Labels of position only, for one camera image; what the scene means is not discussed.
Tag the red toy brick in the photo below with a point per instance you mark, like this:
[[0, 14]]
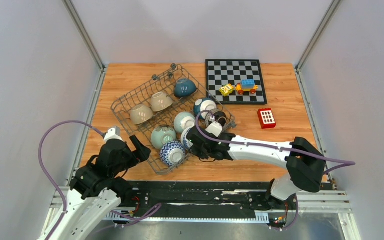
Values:
[[266, 118]]

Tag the light teal checked bowl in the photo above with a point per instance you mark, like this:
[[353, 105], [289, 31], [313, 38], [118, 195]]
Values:
[[183, 121]]

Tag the teal white bowl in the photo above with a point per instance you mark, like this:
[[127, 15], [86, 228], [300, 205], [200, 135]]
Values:
[[203, 104]]

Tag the grey wire dish rack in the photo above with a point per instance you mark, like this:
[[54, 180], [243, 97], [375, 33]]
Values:
[[164, 82]]

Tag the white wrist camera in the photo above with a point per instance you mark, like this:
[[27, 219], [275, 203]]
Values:
[[215, 129], [113, 133]]

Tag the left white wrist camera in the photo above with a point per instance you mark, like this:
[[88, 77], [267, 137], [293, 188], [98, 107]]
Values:
[[113, 133]]

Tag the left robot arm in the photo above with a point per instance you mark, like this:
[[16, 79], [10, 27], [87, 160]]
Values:
[[96, 188]]

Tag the beige bowl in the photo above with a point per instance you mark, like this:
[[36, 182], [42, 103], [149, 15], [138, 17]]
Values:
[[160, 101], [140, 114]]

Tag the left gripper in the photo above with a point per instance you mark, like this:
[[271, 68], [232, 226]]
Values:
[[142, 152]]

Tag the blue zigzag red bowl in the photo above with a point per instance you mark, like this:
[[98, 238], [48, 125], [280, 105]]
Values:
[[172, 153]]

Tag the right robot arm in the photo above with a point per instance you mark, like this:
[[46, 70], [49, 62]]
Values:
[[305, 168]]

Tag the mint green flower bowl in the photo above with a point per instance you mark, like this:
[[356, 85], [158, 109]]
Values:
[[161, 135]]

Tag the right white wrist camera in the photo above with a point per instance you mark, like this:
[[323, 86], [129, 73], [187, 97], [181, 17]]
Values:
[[215, 129]]

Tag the white blue floral bowl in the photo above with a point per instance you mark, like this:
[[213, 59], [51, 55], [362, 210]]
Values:
[[187, 144]]

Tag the yellow toy block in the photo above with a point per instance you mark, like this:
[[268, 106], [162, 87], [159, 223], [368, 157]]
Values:
[[227, 89]]

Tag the dark patterned bowl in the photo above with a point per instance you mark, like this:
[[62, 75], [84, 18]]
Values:
[[216, 115]]

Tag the blue orange toy car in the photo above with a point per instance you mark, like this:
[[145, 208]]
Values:
[[246, 85]]

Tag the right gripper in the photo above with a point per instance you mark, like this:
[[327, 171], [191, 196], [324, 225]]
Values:
[[195, 151]]

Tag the dark blue bowl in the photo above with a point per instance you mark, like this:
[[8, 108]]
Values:
[[184, 87]]

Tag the black white chessboard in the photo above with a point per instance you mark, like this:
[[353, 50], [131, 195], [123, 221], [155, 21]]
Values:
[[220, 72]]

